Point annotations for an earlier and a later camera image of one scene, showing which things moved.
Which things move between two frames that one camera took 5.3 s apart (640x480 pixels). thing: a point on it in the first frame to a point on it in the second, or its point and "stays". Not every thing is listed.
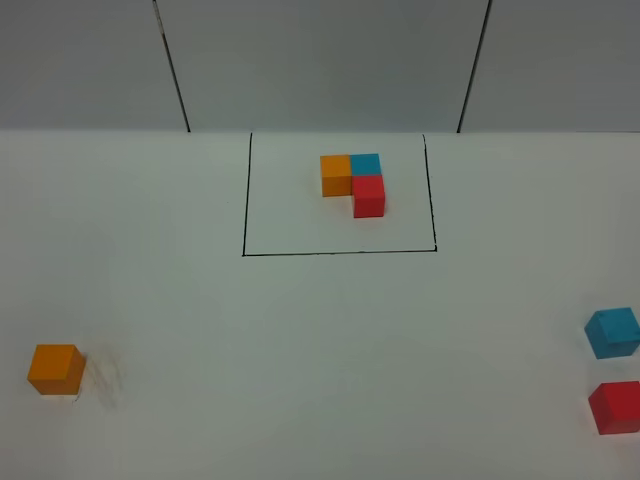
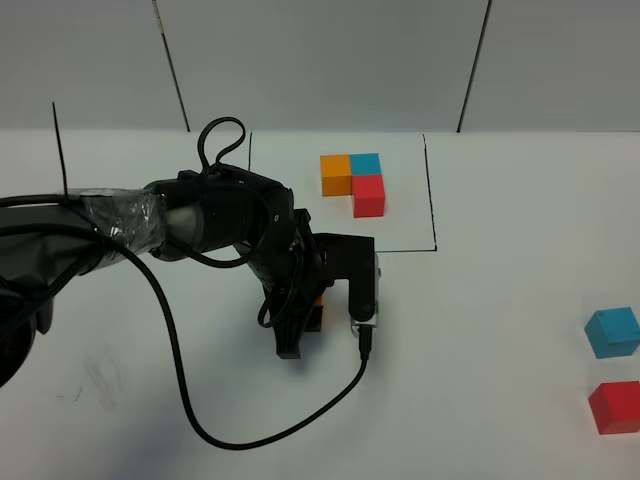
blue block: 613,333 stays
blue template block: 365,164 stays
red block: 615,407 stays
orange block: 56,369 to 315,322
